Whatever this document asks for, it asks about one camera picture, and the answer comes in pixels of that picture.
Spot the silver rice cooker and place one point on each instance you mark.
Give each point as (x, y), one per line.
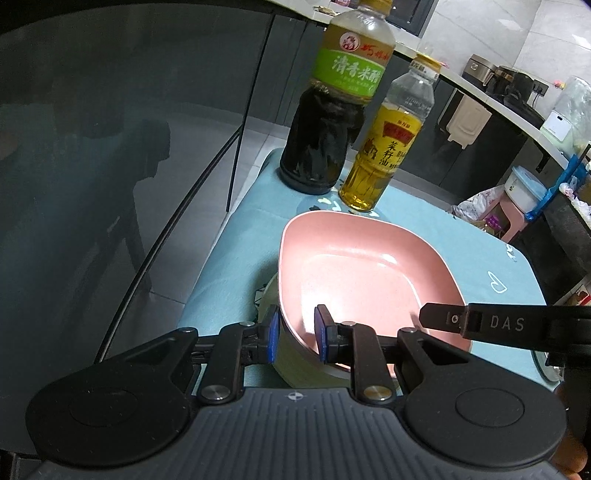
(479, 71)

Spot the floral plastic bag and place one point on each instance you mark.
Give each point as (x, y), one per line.
(478, 207)

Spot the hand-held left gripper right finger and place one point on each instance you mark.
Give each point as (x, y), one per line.
(320, 334)

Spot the beige plastic bin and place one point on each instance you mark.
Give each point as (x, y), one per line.
(464, 117)

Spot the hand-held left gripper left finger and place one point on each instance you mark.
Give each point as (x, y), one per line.
(274, 334)

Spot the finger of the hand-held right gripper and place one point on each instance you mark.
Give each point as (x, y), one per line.
(441, 319)

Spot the white countertop appliance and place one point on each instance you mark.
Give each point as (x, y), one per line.
(558, 129)

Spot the pink plastic stool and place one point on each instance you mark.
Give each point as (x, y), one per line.
(510, 221)

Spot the blue tablecloth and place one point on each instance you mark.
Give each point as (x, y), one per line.
(461, 249)

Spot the person's right hand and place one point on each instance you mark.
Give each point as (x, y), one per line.
(561, 429)

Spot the pink square plate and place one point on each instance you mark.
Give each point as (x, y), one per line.
(360, 267)

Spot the green round plate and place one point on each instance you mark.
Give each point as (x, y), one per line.
(300, 364)

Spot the white container with blue lid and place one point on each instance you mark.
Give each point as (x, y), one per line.
(526, 189)

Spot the dark vinegar bottle green label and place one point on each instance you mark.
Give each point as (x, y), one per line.
(332, 120)

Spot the wall socket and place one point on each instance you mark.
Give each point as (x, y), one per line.
(540, 86)

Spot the yellow oil bottle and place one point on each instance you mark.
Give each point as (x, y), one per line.
(385, 152)

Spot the kitchen counter with dark cabinets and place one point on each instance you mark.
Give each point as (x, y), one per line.
(480, 157)

